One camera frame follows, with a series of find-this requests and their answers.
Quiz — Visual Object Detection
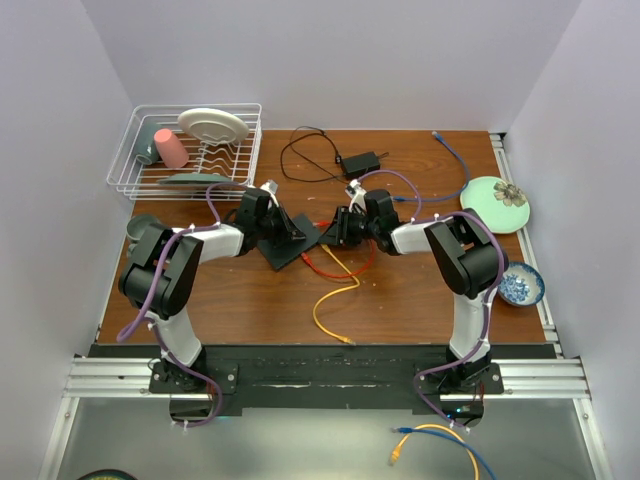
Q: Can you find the black network switch box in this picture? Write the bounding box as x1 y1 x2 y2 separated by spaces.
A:
257 213 321 271

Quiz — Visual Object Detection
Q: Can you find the dark green cup in rack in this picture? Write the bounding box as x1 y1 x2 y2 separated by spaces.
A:
133 123 161 165

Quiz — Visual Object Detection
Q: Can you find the black mains plug cable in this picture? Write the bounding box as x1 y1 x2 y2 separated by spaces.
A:
279 126 346 183

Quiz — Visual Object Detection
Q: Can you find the red ethernet cable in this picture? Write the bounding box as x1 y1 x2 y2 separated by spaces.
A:
299 219 377 279

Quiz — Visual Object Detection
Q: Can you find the grey ceramic mug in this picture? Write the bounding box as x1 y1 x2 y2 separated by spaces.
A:
126 214 160 255

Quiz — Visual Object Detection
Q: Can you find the grey green plate in rack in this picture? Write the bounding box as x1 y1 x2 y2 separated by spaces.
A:
158 173 234 186

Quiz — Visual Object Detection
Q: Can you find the pink plastic cup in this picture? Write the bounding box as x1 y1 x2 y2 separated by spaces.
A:
154 128 189 169

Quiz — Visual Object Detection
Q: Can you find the dark round object bottom edge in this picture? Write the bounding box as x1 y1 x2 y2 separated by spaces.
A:
77 469 136 480

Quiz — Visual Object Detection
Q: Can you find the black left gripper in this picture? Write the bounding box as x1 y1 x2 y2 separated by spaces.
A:
255 203 304 249

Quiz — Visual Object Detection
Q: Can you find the spare blue ethernet cable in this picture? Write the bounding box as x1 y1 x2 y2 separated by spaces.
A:
389 425 498 480

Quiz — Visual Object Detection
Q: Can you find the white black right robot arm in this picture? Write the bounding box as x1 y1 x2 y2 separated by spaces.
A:
320 182 509 393

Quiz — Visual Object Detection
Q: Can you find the mint green flower plate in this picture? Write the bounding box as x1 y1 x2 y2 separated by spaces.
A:
460 176 531 234

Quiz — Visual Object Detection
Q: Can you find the white wire dish rack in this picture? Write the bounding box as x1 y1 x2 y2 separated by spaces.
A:
106 103 262 201

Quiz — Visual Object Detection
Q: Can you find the spare yellow ethernet cable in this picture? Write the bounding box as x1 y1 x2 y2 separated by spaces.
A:
388 423 482 480

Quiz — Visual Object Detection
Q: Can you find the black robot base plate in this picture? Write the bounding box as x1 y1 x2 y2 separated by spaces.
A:
150 345 504 415

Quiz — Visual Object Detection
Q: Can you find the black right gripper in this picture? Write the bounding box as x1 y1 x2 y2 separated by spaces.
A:
318 206 379 247

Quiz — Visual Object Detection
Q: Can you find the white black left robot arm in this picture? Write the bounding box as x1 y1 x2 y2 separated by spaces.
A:
117 186 319 393

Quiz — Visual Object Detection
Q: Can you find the blue white patterned bowl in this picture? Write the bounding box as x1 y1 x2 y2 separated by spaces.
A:
498 261 546 307

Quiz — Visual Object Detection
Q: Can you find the black power adapter brick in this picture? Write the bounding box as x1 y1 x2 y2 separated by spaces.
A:
340 151 381 180

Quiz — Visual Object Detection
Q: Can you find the white plate in rack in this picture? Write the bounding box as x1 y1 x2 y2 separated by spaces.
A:
177 108 249 143

